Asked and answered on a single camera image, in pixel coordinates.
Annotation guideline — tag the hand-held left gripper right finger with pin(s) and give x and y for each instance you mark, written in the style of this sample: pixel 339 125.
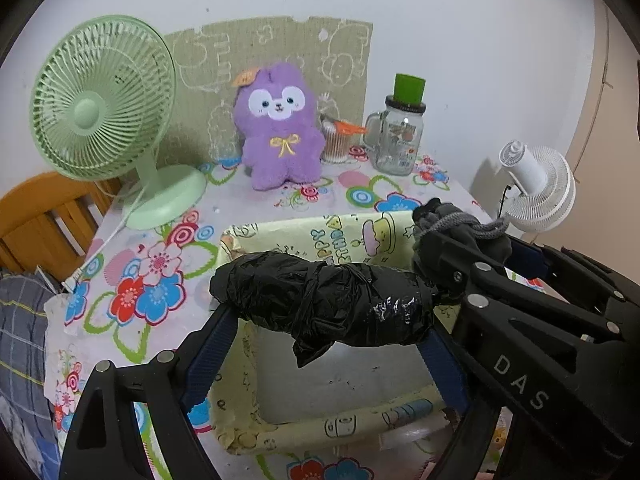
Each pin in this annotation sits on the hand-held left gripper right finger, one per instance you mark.
pixel 442 370

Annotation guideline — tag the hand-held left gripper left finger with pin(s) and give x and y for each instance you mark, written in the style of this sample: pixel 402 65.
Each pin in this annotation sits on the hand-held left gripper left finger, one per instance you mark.
pixel 207 360

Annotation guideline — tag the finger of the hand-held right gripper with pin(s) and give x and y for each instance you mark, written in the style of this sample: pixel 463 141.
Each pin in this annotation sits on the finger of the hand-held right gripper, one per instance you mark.
pixel 525 258
pixel 465 265

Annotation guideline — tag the grey knitted cloth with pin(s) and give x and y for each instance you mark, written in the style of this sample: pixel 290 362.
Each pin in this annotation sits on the grey knitted cloth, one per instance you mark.
pixel 450 215

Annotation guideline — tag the black plastic bag roll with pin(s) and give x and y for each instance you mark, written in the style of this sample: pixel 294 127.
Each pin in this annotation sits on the black plastic bag roll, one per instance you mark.
pixel 300 295

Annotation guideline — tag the yellow printed fabric storage box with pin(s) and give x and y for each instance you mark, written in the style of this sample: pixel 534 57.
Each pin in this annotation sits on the yellow printed fabric storage box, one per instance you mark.
pixel 300 240

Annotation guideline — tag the white desk fan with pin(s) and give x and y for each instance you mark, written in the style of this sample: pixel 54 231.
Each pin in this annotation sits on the white desk fan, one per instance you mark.
pixel 545 185

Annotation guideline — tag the floral tablecloth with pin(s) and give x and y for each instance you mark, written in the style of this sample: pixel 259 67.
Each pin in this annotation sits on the floral tablecloth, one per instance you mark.
pixel 165 270

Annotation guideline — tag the beige door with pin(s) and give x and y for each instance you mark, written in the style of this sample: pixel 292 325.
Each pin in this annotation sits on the beige door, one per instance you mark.
pixel 610 160

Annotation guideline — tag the glass mug jar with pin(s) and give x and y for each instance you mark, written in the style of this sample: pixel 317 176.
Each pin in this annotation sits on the glass mug jar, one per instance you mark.
pixel 400 145

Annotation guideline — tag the cotton swab container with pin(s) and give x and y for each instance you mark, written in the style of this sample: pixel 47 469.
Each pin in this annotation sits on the cotton swab container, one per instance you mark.
pixel 336 147

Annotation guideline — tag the green plastic cup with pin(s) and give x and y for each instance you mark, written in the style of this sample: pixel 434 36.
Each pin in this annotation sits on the green plastic cup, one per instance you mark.
pixel 409 90

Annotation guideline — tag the grey plaid blanket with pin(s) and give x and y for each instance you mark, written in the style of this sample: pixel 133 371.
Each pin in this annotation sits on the grey plaid blanket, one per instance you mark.
pixel 25 335

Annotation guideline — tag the purple plush toy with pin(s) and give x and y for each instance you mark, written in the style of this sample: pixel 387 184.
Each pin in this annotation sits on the purple plush toy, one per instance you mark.
pixel 280 150

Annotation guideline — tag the wooden chair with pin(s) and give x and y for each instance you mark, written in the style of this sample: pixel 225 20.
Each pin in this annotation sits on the wooden chair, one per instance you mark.
pixel 30 210

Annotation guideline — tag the green desk fan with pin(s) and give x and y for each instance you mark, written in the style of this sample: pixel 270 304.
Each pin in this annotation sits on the green desk fan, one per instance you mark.
pixel 90 112

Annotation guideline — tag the green printed cardboard sheet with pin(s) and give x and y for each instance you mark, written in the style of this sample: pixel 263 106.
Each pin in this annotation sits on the green printed cardboard sheet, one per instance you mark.
pixel 210 60

